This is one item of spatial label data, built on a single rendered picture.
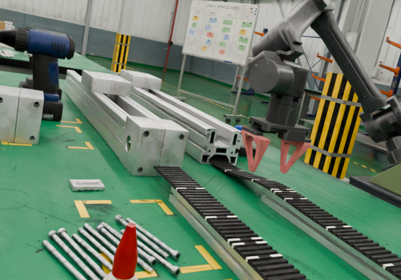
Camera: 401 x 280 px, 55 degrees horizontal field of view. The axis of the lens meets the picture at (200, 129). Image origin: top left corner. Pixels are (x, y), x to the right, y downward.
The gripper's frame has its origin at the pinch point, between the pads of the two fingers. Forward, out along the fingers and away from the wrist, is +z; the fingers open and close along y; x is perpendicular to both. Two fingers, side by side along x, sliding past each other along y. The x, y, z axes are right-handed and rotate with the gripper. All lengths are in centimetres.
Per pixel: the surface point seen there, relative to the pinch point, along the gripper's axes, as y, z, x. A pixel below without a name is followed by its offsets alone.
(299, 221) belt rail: 2.1, 4.6, 13.0
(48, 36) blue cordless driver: 37, -15, -48
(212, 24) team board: -283, -73, -559
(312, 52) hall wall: -747, -87, -790
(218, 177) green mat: 4.6, 5.7, -9.3
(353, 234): 0.2, 2.4, 21.7
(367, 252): 2.9, 2.3, 26.3
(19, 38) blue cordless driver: 43, -14, -48
